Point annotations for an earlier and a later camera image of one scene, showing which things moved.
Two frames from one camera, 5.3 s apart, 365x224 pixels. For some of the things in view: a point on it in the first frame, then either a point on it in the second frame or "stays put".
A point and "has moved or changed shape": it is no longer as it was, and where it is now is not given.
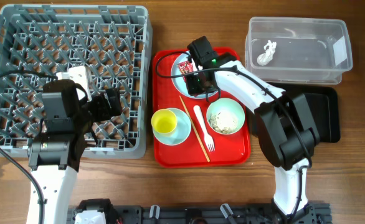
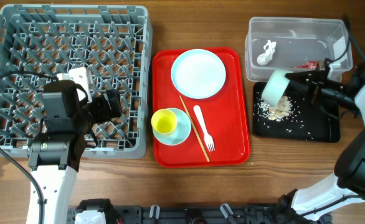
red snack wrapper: (185, 67) to (309, 65)
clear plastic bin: (298, 50) stays put
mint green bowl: (225, 116) to (276, 86)
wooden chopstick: (194, 128) stays put
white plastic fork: (208, 139) stays put
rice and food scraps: (213, 122) has moved or changed shape
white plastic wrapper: (265, 58) stays put
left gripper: (104, 113) stays put
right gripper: (193, 89) to (314, 81)
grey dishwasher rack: (112, 43) stays put
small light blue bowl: (181, 132) stays put
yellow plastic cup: (164, 121) stays put
